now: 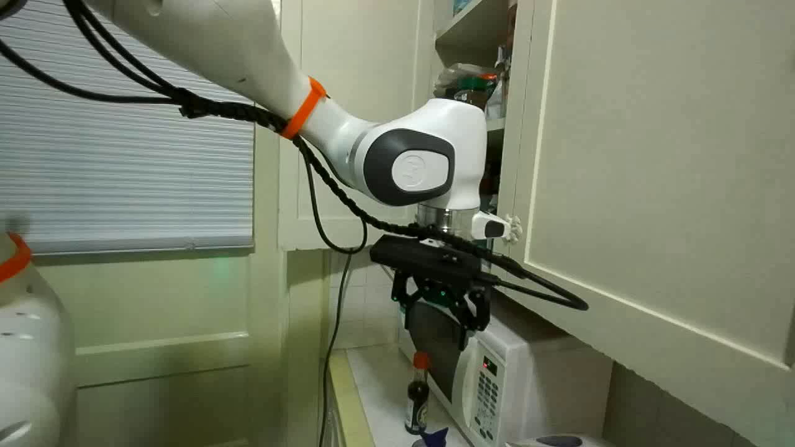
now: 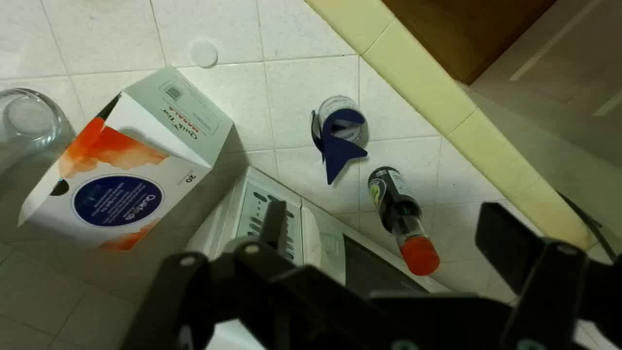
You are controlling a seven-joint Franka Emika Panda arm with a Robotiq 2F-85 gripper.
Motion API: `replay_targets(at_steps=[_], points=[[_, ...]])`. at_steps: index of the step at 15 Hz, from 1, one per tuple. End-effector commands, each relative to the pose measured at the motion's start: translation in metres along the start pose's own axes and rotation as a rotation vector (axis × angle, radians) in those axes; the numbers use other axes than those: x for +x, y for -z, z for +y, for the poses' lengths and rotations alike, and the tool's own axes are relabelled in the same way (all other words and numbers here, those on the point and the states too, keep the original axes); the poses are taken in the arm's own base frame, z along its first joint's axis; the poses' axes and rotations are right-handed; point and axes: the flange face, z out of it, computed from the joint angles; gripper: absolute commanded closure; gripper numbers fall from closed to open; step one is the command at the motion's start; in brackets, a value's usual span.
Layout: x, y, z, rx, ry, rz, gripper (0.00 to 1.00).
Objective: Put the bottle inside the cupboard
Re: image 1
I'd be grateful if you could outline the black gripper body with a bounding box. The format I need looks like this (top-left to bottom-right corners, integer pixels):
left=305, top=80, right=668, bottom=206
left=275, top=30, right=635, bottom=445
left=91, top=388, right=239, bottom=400
left=369, top=236, right=487, bottom=306

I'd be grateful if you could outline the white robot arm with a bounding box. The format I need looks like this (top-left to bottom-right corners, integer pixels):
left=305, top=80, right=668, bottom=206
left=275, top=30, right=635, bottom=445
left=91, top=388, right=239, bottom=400
left=63, top=0, right=487, bottom=211

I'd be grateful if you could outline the cream cupboard door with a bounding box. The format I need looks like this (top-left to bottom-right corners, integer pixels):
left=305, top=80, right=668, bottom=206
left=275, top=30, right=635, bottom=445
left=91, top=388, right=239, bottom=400
left=500, top=0, right=795, bottom=447

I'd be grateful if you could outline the white microwave oven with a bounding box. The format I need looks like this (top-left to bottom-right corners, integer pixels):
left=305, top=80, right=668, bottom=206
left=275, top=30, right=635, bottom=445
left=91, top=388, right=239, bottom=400
left=422, top=298, right=610, bottom=447

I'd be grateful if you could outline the blue object at bottom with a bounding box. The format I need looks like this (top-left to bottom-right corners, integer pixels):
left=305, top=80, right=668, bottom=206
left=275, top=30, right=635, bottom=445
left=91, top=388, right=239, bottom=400
left=412, top=427, right=449, bottom=447

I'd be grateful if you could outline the grey lid at bottom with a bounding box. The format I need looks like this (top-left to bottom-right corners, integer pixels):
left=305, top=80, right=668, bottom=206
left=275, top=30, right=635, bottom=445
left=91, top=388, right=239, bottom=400
left=504, top=434, right=613, bottom=447

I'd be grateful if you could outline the white window blind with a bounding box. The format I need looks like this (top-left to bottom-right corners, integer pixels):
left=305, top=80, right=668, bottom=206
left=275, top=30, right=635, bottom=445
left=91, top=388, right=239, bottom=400
left=0, top=1, right=254, bottom=255

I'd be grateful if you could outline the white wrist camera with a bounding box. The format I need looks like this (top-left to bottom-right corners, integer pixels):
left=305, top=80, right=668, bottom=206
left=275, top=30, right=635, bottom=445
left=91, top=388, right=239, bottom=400
left=470, top=211, right=507, bottom=241

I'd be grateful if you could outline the black power cord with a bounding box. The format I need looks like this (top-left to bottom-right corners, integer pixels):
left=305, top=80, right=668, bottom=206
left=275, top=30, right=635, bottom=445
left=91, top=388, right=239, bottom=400
left=315, top=250, right=358, bottom=447

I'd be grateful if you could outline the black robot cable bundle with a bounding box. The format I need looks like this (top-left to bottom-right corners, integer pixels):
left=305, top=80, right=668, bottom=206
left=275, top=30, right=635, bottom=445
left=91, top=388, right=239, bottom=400
left=0, top=0, right=592, bottom=313

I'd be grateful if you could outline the cream open cupboard frame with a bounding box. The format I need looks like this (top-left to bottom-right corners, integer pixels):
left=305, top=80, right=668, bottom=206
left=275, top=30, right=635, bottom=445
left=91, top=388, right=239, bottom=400
left=412, top=0, right=520, bottom=209

